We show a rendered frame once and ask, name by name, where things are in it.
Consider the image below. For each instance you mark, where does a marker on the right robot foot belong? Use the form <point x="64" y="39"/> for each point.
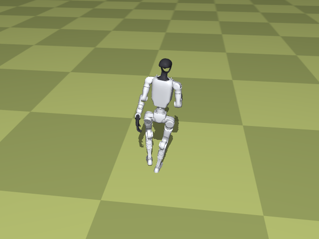
<point x="156" y="170"/>

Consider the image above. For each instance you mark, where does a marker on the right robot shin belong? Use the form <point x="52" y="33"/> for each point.
<point x="161" y="154"/>

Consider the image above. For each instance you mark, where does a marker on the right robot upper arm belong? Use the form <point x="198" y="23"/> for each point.
<point x="177" y="86"/>

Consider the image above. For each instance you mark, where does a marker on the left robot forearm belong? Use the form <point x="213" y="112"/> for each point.
<point x="140" y="107"/>

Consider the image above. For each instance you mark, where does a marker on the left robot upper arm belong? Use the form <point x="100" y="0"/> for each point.
<point x="146" y="88"/>

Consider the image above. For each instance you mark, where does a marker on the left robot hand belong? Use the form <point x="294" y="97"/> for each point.
<point x="137" y="123"/>

